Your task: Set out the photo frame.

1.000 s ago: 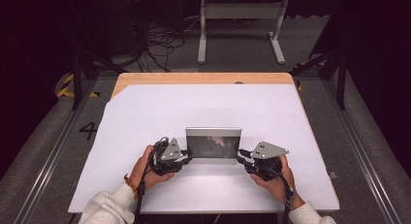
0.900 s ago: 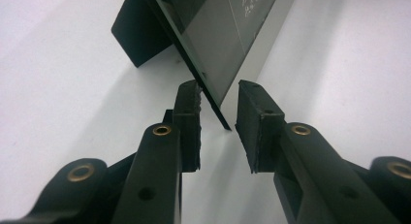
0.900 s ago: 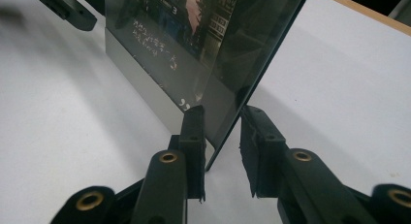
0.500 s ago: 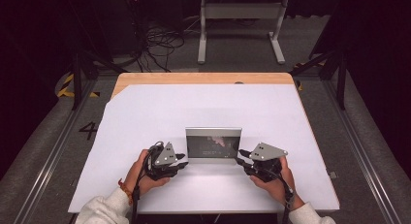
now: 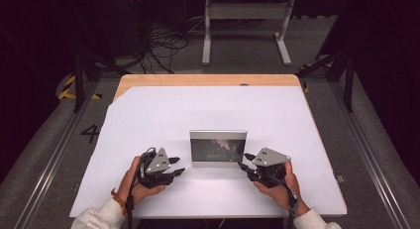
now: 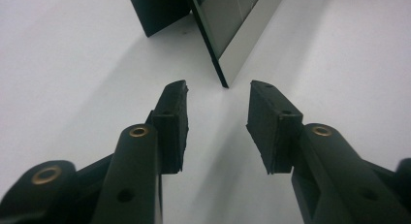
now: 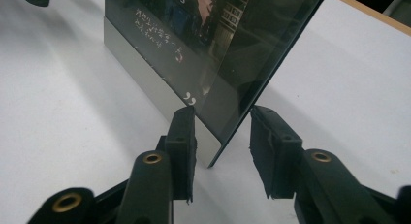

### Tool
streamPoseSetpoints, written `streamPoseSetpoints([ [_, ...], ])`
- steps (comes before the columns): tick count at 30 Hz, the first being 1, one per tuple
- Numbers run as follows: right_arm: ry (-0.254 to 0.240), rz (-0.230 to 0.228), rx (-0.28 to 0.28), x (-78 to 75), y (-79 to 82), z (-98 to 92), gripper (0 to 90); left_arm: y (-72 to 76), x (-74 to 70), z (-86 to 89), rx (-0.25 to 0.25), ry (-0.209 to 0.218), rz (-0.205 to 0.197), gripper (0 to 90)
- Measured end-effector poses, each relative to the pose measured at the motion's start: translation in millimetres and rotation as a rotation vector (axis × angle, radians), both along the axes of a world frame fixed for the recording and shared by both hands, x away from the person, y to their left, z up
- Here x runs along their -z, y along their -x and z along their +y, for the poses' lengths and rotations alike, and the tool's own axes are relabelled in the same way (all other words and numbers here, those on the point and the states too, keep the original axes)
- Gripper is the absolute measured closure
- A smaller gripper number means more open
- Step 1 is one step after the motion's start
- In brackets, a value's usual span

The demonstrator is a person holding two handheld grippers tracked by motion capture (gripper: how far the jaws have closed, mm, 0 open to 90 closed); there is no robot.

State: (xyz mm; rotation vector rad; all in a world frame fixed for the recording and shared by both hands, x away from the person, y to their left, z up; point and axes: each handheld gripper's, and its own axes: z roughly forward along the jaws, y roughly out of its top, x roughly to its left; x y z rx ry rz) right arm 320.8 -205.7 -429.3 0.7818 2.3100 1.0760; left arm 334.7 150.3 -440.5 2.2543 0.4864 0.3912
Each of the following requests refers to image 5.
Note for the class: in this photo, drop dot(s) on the small grey table clamp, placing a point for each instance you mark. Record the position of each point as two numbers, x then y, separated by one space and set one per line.
340 178

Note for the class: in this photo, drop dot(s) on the aluminium floor rail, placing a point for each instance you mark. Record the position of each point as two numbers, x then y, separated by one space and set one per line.
366 146
56 156

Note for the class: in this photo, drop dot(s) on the white metal stand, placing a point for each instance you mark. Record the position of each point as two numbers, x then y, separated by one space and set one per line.
246 11

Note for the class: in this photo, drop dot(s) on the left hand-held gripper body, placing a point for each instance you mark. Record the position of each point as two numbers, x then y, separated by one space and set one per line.
158 163

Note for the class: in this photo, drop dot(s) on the black metal stand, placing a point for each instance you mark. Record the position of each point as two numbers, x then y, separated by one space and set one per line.
78 80
348 83

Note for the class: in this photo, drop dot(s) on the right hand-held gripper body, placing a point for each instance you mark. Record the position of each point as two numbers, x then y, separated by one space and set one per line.
269 158

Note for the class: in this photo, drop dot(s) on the person's right hand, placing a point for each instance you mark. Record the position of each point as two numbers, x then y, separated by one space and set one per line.
284 196

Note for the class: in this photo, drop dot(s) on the silver photo frame black back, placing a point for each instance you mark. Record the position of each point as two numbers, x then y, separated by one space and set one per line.
218 149

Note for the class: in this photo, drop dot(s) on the person's left hand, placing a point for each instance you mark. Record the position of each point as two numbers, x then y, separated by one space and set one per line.
138 192

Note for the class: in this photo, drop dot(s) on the yellow black hazard tape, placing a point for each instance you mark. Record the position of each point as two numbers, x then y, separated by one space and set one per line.
67 87

